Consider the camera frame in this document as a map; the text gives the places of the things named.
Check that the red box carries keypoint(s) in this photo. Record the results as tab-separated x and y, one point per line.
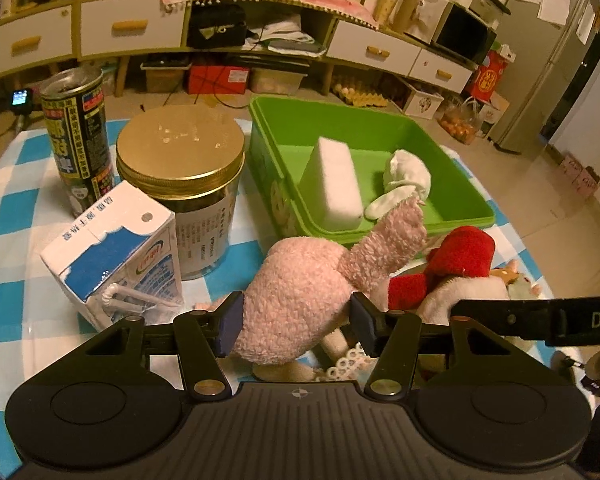
217	79

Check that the grey plush toy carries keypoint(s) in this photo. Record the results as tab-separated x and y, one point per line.
522	287

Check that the black bag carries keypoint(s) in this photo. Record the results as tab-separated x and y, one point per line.
217	27

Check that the black drink can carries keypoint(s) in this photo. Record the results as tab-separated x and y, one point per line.
77	135

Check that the white sponge block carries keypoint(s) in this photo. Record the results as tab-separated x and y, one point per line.
332	185

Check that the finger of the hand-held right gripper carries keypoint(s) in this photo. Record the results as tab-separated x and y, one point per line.
505	317

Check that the pink plush toy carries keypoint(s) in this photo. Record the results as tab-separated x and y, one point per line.
300	300

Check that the white cabinet drawer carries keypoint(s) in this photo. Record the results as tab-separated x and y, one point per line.
130	25
442	72
30	42
375	50

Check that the black microwave oven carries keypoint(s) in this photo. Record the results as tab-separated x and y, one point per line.
462	35

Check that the clear storage box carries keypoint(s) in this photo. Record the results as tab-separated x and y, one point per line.
277	82
165	76

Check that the white printed storage box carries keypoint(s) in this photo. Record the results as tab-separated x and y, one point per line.
422	100

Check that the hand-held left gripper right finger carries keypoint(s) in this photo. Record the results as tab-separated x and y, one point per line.
362	327

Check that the cardboard tube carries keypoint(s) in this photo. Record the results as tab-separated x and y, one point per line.
407	7

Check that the red and white plush toy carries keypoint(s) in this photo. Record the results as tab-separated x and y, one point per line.
462	250

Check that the blue checked tablecloth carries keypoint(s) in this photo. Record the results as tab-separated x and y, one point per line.
20	240

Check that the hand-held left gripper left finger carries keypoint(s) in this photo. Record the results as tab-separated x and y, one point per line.
228	322

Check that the pile of folded white bags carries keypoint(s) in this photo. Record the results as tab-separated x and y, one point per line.
285	35

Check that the white rolled cloth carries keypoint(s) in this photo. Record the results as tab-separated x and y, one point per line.
407	172

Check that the small device with screen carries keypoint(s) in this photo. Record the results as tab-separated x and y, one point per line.
21	98

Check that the plastic bag of oranges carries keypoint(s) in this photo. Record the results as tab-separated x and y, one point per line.
460	127

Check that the silver refrigerator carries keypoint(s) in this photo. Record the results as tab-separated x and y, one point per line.
545	85

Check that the yellow egg tray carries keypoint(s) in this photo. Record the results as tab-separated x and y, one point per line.
362	95

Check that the pink cardboard box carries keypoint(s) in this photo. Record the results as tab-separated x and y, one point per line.
580	175

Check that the blue and white milk carton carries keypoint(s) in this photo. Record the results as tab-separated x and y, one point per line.
110	240

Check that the glass jar with gold lid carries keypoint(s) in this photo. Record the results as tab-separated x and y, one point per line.
180	145

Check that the green plastic bin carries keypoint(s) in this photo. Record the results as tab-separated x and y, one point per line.
380	130

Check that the long wooden cabinet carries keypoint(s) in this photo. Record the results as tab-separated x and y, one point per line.
260	5

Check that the red gift bag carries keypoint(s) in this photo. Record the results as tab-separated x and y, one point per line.
487	80

